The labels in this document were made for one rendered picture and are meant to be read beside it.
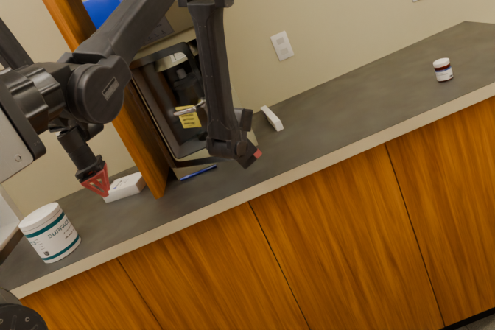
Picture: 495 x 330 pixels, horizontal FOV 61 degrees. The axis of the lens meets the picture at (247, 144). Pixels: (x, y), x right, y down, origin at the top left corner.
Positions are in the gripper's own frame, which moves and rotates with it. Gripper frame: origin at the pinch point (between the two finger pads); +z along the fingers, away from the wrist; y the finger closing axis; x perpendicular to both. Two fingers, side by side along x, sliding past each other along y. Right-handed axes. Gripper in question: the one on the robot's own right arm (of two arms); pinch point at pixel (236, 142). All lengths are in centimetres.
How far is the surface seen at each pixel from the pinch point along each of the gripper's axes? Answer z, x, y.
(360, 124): 4.7, -32.2, -22.3
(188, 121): 10.0, 7.5, 14.9
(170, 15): 4.3, -10.7, 41.7
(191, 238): 4.0, 30.8, -13.0
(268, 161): 8.6, -3.0, -11.9
